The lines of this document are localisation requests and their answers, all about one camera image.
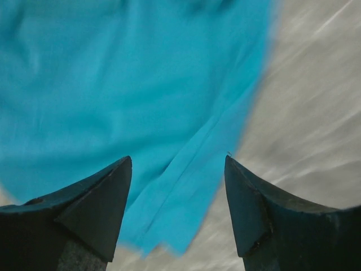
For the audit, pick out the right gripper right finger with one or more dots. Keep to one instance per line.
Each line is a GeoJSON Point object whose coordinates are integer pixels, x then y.
{"type": "Point", "coordinates": [276, 230]}

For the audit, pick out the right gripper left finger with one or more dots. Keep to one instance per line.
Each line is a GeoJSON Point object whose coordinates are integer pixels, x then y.
{"type": "Point", "coordinates": [74, 228]}

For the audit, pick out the teal t shirt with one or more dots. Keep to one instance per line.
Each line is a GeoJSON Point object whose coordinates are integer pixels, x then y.
{"type": "Point", "coordinates": [168, 83]}

